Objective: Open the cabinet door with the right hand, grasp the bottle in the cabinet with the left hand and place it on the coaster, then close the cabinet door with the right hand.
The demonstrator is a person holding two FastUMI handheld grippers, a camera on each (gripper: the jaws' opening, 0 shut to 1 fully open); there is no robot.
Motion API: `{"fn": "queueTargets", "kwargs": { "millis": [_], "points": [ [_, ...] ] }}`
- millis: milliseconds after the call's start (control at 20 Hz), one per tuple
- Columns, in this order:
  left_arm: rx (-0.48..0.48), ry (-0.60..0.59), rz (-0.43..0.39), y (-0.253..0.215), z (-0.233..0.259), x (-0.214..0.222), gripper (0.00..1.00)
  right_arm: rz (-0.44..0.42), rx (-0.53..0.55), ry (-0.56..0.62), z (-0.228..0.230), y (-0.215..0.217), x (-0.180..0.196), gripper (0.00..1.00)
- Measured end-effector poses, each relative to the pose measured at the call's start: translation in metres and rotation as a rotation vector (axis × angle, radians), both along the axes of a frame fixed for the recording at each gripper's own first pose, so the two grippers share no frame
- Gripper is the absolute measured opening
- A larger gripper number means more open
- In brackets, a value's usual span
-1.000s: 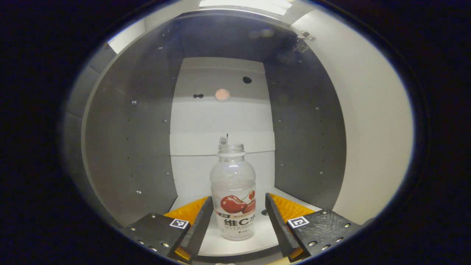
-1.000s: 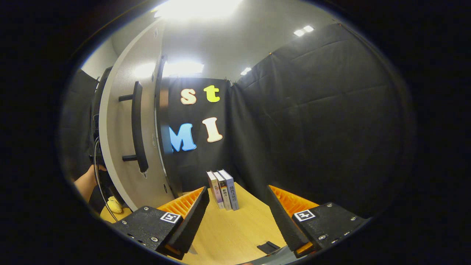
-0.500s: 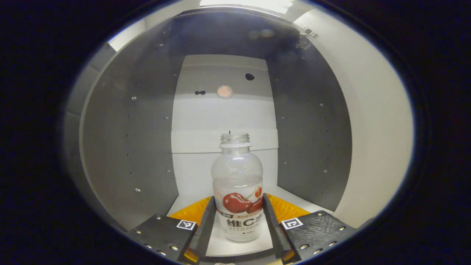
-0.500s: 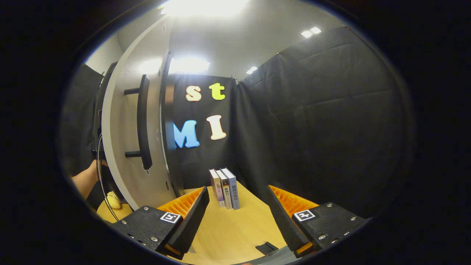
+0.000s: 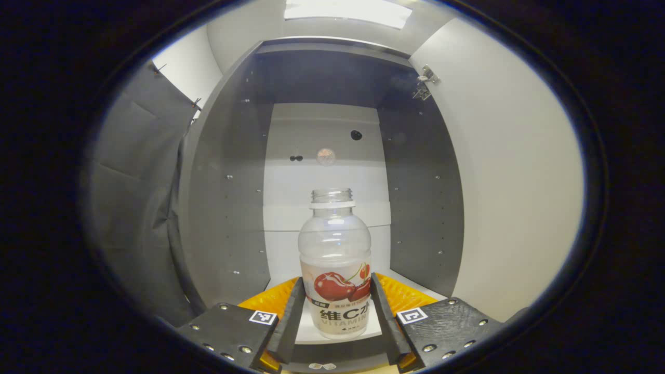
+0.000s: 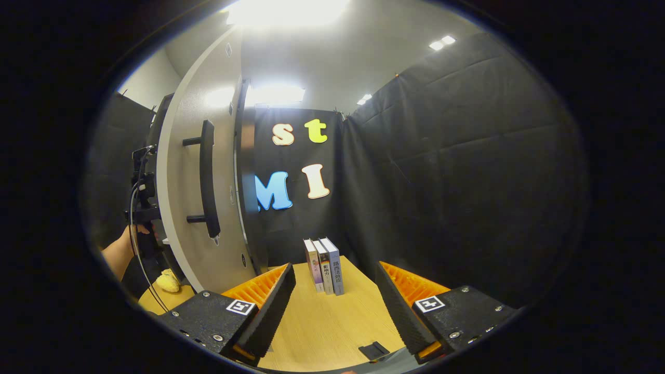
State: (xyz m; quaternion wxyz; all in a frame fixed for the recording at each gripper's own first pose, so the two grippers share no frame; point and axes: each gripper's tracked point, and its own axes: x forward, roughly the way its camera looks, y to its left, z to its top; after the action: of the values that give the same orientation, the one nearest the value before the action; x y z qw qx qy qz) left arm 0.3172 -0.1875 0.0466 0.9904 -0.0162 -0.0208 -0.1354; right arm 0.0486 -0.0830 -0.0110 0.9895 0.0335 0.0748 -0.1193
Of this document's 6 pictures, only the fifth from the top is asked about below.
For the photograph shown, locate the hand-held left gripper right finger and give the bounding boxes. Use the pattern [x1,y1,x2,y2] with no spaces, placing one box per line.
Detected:
[370,273,506,373]

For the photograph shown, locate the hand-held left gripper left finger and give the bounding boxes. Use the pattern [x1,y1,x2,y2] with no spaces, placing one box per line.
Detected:
[174,276,307,373]

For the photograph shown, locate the clear bottle cherry label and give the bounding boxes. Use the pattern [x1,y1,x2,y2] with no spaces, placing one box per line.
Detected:
[298,188,373,341]

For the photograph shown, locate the dark grey cabinet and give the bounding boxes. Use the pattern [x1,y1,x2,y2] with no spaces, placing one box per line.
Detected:
[177,36,466,372]

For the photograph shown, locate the grey cabinet door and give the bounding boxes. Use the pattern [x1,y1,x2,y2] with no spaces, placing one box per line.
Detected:
[408,18,585,323]

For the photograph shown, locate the metal door hinge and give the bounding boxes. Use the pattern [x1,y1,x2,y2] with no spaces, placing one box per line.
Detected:
[412,65,441,101]

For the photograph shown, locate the black backdrop cloth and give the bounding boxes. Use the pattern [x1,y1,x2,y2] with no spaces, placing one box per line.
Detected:
[88,60,203,328]

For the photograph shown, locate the large ceiling light panel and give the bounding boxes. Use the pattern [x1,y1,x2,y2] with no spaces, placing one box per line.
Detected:
[283,0,414,30]

